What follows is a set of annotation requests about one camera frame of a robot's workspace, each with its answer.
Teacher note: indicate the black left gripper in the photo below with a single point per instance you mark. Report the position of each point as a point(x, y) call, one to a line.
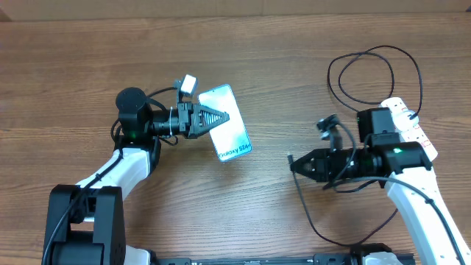
point(187, 110)

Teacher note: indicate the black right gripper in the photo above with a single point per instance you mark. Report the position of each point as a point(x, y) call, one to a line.
point(323, 170)

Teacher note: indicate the blue Galaxy smartphone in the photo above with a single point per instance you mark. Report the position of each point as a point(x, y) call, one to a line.
point(230, 139)

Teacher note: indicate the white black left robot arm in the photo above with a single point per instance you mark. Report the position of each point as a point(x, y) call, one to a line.
point(85, 221)

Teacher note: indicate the white charger plug adapter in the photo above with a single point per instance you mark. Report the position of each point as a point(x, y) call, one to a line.
point(404, 121)

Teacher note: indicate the white power strip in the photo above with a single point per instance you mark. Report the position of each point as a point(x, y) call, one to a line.
point(396, 105)

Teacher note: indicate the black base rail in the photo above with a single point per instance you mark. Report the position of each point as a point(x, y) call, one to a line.
point(365, 254)

